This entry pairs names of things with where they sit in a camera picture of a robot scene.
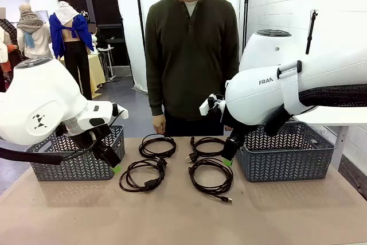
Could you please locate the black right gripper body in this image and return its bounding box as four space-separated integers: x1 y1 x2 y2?
221 106 247 146

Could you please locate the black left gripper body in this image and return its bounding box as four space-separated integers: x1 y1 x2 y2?
83 126 116 160

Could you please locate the black USB cable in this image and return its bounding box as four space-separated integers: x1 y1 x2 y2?
188 157 235 204

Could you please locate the person's left forearm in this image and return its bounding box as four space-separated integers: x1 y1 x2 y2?
228 54 240 81

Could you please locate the person's right forearm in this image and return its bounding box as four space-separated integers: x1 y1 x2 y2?
149 64 167 116

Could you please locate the person's right hand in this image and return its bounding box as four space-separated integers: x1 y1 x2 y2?
153 114 167 136

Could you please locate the grey plastic lattice basket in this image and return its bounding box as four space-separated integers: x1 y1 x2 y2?
26 125 126 182
235 121 335 183

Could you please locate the table with yellow cloth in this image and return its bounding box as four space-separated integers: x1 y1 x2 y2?
60 52 107 98

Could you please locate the person in dark green sweater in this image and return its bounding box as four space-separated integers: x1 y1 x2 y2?
145 0 240 137

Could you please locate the small metal folding table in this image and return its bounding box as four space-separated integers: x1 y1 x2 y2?
97 45 117 82

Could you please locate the mannequin with blue shirt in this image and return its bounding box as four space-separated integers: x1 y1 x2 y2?
48 0 95 101

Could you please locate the bystander in dark clothes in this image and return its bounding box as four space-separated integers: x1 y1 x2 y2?
88 23 107 54

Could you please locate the large white table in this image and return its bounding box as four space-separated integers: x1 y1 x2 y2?
294 114 367 171

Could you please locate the white photo backdrop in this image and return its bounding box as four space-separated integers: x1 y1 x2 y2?
112 0 248 94

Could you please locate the black backdrop stand pole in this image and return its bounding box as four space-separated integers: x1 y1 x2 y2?
111 0 147 92
239 0 251 53

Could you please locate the mannequin with patterned scarf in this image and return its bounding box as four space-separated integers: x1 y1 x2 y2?
15 3 54 60

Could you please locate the bystander in patterned top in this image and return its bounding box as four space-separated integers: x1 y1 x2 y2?
0 6 18 92

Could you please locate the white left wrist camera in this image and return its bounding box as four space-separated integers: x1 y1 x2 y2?
110 103 129 120

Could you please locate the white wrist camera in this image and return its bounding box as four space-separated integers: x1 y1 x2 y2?
110 103 129 120
199 93 227 116

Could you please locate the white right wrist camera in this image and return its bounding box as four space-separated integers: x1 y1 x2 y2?
199 93 227 116

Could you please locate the white velcro strap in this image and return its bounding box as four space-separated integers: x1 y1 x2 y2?
276 60 303 115

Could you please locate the black braided cable sleeve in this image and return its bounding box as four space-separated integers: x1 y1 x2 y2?
265 83 367 137

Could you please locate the black camera pole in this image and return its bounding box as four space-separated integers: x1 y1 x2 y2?
305 9 319 55

